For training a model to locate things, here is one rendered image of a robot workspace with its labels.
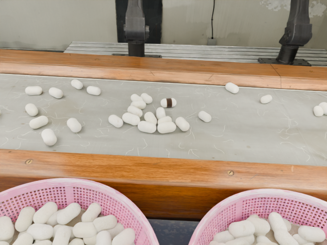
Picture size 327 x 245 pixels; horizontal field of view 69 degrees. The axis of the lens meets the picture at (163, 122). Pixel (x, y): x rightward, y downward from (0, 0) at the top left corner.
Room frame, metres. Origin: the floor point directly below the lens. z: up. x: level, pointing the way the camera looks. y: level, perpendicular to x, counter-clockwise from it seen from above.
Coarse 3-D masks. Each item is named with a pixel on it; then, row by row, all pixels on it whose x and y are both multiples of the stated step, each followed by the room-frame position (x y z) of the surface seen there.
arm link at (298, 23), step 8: (296, 0) 0.96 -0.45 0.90; (304, 0) 0.95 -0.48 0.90; (296, 8) 0.94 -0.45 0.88; (304, 8) 0.94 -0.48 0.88; (296, 16) 0.93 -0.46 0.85; (304, 16) 0.93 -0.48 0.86; (288, 24) 0.94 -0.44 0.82; (296, 24) 0.90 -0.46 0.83; (304, 24) 0.91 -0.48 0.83; (296, 32) 0.89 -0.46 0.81; (304, 32) 0.89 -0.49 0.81; (296, 40) 0.89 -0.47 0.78; (304, 40) 0.89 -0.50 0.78
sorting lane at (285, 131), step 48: (0, 96) 0.46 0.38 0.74; (48, 96) 0.47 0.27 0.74; (96, 96) 0.48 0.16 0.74; (192, 96) 0.51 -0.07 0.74; (240, 96) 0.52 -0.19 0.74; (288, 96) 0.54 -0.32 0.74; (0, 144) 0.30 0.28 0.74; (96, 144) 0.32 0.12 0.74; (144, 144) 0.32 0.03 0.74; (192, 144) 0.33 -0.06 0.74; (240, 144) 0.34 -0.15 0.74; (288, 144) 0.35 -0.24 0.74
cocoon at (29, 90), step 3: (27, 87) 0.47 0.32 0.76; (30, 87) 0.47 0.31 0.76; (33, 87) 0.47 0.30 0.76; (36, 87) 0.47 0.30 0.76; (39, 87) 0.48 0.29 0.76; (27, 90) 0.46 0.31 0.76; (30, 90) 0.47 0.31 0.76; (33, 90) 0.47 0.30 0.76; (36, 90) 0.47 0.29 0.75; (39, 90) 0.47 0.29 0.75; (27, 93) 0.46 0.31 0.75; (30, 93) 0.46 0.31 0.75; (33, 93) 0.47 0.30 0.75; (36, 93) 0.47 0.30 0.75; (39, 93) 0.47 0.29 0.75
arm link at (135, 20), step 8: (128, 0) 0.89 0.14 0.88; (136, 0) 0.89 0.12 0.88; (128, 8) 0.88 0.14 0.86; (136, 8) 0.88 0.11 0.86; (128, 16) 0.86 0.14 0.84; (136, 16) 0.87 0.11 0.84; (144, 16) 0.89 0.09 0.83; (128, 24) 0.85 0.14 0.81; (136, 24) 0.85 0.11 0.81; (144, 24) 0.85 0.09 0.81; (128, 32) 0.84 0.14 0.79; (136, 32) 0.84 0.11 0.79; (144, 32) 0.84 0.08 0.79
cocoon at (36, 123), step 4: (40, 116) 0.37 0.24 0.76; (44, 116) 0.37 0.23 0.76; (32, 120) 0.35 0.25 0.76; (36, 120) 0.35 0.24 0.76; (40, 120) 0.36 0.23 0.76; (44, 120) 0.36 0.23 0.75; (32, 124) 0.34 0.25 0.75; (36, 124) 0.35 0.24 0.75; (40, 124) 0.35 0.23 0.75; (44, 124) 0.36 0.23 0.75; (36, 128) 0.35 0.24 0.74
